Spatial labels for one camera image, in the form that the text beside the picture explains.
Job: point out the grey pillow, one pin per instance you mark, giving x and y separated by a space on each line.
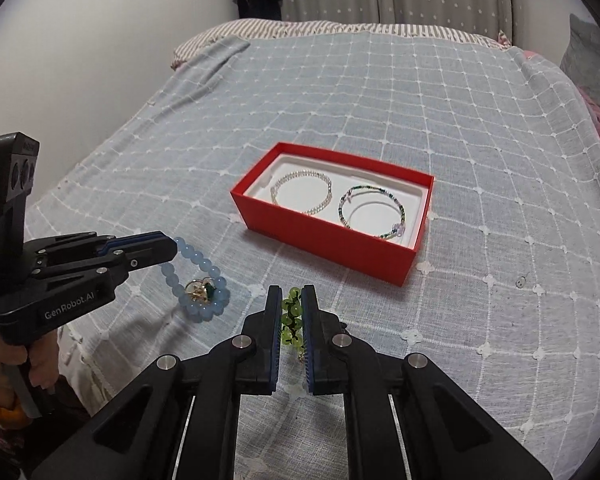
587 60

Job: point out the grey checked blanket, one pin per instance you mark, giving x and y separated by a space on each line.
360 90

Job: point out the small metal hook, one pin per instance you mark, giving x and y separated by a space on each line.
522 281

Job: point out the person's left hand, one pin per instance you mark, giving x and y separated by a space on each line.
41 371

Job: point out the red jewelry box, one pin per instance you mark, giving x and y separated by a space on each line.
300 232

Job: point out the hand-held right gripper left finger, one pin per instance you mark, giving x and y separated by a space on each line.
275 345

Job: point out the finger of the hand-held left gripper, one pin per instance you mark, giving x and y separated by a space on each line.
150 255
80 245

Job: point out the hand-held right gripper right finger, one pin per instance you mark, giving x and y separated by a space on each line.
308 345

